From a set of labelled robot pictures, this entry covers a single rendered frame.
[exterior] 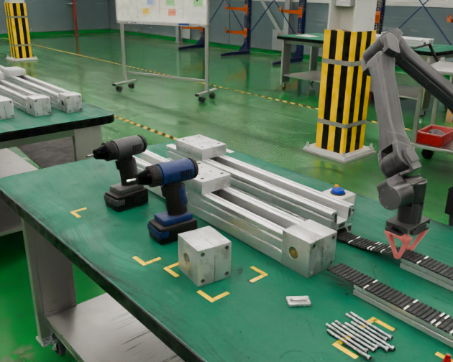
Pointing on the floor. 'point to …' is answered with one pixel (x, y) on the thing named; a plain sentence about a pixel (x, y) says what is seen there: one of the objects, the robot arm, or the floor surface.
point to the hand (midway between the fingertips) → (403, 252)
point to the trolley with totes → (438, 144)
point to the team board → (180, 18)
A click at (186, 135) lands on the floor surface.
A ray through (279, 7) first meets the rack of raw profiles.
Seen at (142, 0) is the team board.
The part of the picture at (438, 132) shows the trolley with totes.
